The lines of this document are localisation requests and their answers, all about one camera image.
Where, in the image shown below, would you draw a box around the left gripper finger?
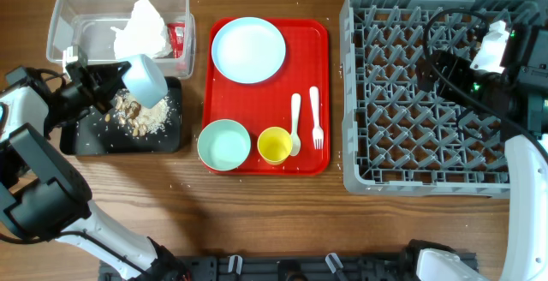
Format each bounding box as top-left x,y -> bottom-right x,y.
87,62 -> 131,91
92,86 -> 123,114

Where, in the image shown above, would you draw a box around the light blue bowl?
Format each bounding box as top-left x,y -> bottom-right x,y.
119,54 -> 168,109

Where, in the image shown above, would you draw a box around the rice and food scraps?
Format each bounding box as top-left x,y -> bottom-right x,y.
104,89 -> 171,138

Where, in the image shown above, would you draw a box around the white napkin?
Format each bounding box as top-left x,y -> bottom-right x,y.
110,0 -> 172,60

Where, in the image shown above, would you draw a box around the red snack wrapper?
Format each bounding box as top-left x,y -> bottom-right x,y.
167,22 -> 186,58

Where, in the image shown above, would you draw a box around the yellow cup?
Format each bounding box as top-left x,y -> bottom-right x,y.
257,127 -> 293,165

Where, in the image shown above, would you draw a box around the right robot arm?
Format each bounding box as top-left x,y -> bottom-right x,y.
416,21 -> 547,280

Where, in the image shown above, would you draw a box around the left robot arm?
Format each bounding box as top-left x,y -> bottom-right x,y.
1,62 -> 192,280

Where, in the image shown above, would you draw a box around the grey dishwasher rack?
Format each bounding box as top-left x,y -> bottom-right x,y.
339,0 -> 547,199

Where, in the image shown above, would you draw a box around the black plastic tray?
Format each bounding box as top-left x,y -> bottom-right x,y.
59,77 -> 182,156

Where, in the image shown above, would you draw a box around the clear plastic bin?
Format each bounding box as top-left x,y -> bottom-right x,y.
46,0 -> 196,79

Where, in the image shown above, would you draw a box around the mint green bowl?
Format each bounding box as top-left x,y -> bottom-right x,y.
197,119 -> 251,171

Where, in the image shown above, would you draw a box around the light blue plate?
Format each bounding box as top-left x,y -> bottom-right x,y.
211,17 -> 287,84

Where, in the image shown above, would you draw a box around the cream plastic spoon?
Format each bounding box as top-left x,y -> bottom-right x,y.
290,93 -> 301,157

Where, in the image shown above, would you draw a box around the red serving tray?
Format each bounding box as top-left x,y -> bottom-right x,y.
202,18 -> 331,176

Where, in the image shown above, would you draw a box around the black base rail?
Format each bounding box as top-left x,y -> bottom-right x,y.
98,253 -> 479,281

